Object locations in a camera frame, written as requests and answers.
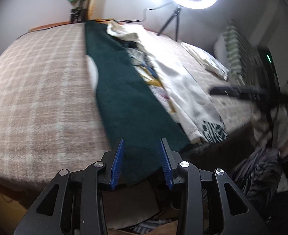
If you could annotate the green and cream printed shirt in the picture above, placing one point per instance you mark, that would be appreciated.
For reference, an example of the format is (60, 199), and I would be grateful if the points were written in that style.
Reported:
(144, 94)

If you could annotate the striped grey clothing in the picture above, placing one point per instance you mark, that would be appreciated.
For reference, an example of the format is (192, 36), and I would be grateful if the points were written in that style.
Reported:
(258, 176)

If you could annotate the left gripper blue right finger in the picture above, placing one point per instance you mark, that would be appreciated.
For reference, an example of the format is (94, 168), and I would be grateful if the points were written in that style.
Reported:
(170, 161)

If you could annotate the checkered beige bed blanket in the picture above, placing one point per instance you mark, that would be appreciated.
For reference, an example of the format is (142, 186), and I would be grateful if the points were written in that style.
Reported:
(49, 119)

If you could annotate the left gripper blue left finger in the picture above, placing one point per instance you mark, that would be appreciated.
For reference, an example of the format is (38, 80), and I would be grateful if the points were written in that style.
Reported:
(113, 161)

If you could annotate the folded cream cloth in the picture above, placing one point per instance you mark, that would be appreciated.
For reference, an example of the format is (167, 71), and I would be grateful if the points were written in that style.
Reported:
(207, 61)

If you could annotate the small black tripod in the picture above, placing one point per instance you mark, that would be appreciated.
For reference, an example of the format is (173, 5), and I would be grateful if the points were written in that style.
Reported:
(174, 16)

